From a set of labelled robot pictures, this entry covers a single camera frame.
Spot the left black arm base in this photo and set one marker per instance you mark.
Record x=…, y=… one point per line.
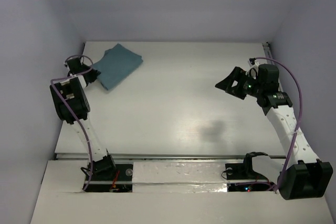
x=105, y=176

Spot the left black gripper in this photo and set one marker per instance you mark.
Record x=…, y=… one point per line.
x=87, y=73

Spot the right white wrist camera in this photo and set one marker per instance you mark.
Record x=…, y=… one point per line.
x=253, y=70

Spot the teal t shirt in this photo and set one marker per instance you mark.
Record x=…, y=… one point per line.
x=116, y=64

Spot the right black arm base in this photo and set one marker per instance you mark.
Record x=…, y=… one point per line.
x=241, y=177

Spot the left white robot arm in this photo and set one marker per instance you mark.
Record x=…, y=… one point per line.
x=72, y=107

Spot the aluminium rail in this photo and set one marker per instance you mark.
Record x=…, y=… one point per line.
x=149, y=156
x=268, y=54

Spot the aluminium front rail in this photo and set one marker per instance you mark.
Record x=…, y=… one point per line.
x=149, y=156

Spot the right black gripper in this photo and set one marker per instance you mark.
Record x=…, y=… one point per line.
x=238, y=74

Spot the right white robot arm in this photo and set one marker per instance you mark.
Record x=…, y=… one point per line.
x=303, y=174

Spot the aluminium right side rail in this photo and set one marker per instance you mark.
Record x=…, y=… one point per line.
x=268, y=54

